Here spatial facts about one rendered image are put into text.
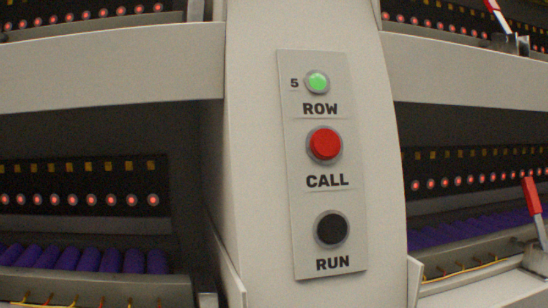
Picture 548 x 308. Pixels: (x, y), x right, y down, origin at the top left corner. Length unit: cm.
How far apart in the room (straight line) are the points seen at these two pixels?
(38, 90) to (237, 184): 13
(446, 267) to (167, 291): 21
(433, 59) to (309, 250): 15
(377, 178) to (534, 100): 19
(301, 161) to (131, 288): 14
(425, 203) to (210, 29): 29
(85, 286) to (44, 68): 14
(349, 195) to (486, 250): 18
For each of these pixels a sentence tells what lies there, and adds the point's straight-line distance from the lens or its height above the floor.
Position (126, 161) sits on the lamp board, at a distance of 39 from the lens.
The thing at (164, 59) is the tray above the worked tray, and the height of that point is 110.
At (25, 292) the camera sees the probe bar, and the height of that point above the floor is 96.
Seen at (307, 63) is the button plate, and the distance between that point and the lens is 26.
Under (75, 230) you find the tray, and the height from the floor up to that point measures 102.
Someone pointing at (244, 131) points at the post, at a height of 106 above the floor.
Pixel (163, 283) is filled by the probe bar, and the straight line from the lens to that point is 29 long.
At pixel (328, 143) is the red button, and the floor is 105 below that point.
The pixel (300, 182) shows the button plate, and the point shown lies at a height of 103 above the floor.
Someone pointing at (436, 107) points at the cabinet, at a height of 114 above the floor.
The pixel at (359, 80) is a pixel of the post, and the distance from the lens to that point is 26.
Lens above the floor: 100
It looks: 11 degrees up
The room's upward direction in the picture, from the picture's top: 4 degrees counter-clockwise
